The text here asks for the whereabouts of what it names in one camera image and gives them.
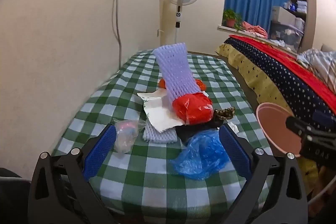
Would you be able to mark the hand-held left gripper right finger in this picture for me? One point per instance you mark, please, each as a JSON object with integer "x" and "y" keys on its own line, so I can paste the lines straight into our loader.
{"x": 233, "y": 153}

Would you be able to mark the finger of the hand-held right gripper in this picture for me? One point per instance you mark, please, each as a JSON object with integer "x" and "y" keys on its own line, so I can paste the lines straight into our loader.
{"x": 296, "y": 124}
{"x": 325, "y": 121}

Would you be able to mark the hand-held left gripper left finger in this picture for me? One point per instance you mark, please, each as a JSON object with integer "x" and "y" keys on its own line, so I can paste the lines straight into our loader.
{"x": 101, "y": 153}

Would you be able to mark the pink plastic bin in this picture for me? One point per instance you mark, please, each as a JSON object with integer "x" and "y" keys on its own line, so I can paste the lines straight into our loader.
{"x": 273, "y": 129}

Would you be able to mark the clear plastic bag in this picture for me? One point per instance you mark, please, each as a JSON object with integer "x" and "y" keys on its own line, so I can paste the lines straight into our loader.
{"x": 126, "y": 134}

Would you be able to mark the blue plastic bag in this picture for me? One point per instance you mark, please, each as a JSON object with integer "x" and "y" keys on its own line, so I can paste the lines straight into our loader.
{"x": 199, "y": 158}

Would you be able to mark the black gold patterned wrapper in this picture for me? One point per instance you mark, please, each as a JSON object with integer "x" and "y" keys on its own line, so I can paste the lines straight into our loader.
{"x": 224, "y": 113}

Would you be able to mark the red plastic bag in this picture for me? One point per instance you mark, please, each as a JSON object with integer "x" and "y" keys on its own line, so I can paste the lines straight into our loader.
{"x": 194, "y": 108}

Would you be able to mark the long purple foam net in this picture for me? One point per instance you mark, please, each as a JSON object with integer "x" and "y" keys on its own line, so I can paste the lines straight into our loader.
{"x": 176, "y": 71}

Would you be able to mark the black cloth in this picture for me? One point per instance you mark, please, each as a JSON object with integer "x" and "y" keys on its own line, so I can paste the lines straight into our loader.
{"x": 189, "y": 132}

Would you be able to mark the navy star bed sheet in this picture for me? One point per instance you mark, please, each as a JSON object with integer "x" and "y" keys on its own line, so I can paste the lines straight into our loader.
{"x": 278, "y": 74}

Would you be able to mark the bed with red blanket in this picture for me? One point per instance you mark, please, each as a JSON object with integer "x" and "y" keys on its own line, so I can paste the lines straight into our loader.
{"x": 302, "y": 69}

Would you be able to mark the yellow bed skirt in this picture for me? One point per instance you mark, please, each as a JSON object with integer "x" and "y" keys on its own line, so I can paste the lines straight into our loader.
{"x": 257, "y": 85}

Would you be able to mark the green checked tablecloth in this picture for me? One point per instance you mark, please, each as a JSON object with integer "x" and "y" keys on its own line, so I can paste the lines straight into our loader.
{"x": 147, "y": 187}

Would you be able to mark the blue striped quilt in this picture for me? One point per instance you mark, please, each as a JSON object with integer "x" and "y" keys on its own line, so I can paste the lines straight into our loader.
{"x": 320, "y": 64}

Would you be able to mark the short pale foam net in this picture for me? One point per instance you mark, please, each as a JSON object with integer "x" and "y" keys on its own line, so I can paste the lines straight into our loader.
{"x": 157, "y": 136}

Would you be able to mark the white paper wrapper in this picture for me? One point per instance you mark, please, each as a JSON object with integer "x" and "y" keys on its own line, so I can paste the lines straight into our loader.
{"x": 160, "y": 113}

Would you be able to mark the orange net bag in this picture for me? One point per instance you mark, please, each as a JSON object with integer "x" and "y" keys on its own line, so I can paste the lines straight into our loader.
{"x": 200, "y": 84}

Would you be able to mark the clear lidded storage bin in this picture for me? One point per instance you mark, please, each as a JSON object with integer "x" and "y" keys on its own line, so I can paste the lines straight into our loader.
{"x": 286, "y": 33}

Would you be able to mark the small clear container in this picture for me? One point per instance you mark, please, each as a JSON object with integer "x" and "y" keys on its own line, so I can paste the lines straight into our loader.
{"x": 299, "y": 22}

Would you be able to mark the pink folded cloth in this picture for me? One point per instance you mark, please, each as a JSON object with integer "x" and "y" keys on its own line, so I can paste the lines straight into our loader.
{"x": 253, "y": 29}

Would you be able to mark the grey white storage box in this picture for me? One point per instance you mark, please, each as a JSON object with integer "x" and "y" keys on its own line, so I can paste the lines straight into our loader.
{"x": 283, "y": 14}

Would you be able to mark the potted green plant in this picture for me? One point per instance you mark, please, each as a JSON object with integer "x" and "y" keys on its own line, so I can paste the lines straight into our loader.
{"x": 231, "y": 16}

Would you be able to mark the white wall socket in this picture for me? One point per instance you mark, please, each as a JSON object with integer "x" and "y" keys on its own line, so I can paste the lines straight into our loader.
{"x": 159, "y": 32}

